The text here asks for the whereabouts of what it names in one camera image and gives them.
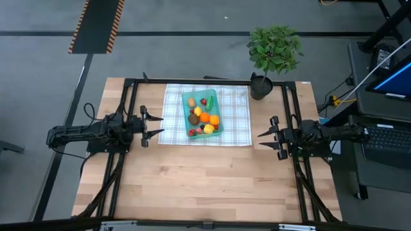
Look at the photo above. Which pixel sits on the orange toy fruit with stem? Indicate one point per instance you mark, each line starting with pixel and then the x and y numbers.
pixel 214 119

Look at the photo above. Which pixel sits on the orange toy tangerine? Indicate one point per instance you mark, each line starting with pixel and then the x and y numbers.
pixel 205 117

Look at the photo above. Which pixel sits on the tan toy potato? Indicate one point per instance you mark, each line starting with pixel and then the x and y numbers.
pixel 191 102

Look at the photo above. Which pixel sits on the black metal table frame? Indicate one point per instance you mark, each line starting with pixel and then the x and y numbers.
pixel 151 81

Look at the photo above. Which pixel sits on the brown toy kiwi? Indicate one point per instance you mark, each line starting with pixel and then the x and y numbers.
pixel 193 119

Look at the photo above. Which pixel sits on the yellow power plug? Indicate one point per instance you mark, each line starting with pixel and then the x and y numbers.
pixel 335 101

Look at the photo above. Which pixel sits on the black monitor blue screen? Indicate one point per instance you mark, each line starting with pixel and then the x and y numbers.
pixel 396 81

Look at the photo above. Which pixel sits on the white plaid cloth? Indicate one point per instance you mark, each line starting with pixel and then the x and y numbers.
pixel 237 112

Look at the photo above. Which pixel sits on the yellow toy bell pepper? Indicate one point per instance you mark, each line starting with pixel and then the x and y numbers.
pixel 208 129

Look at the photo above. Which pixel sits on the green leafy potted tree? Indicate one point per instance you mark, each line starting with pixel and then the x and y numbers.
pixel 274 48

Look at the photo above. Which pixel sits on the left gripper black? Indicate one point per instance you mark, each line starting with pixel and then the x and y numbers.
pixel 141 125

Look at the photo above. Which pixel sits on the teal translucent plastic container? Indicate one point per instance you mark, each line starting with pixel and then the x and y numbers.
pixel 216 106

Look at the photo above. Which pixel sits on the white slanted pole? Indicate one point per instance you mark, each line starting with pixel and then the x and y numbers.
pixel 372 73

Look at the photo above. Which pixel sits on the red toy strawberry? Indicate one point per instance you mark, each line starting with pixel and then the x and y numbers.
pixel 203 101

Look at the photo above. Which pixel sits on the green toy cucumber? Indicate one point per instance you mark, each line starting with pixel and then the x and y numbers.
pixel 209 103

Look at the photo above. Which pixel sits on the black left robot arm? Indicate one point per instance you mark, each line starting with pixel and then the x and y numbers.
pixel 83 130

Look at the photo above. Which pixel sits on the grey chair leg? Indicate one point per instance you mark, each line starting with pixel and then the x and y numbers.
pixel 9 147

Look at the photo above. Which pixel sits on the black plant pot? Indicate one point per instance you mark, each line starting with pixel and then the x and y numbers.
pixel 260 88

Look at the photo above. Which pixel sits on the red toy tomato green top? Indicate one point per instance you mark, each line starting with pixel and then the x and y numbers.
pixel 192 132

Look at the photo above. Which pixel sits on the black stand legs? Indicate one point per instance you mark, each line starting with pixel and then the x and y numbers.
pixel 385 27

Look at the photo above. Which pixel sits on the pink toy peach piece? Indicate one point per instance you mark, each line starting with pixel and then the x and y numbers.
pixel 199 130

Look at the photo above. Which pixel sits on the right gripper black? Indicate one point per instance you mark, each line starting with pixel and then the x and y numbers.
pixel 284 138

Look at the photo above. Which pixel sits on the black power brick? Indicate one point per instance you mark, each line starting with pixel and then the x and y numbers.
pixel 382 58

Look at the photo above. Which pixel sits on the yellow toy lemon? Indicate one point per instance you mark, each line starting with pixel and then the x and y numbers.
pixel 198 111

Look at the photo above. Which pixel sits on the black laptop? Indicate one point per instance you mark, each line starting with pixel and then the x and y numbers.
pixel 385 141

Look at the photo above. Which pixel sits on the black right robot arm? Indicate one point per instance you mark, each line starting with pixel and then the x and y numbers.
pixel 334 133

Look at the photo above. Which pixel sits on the black ramp orange stripes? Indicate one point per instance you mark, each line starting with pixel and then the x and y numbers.
pixel 96 25

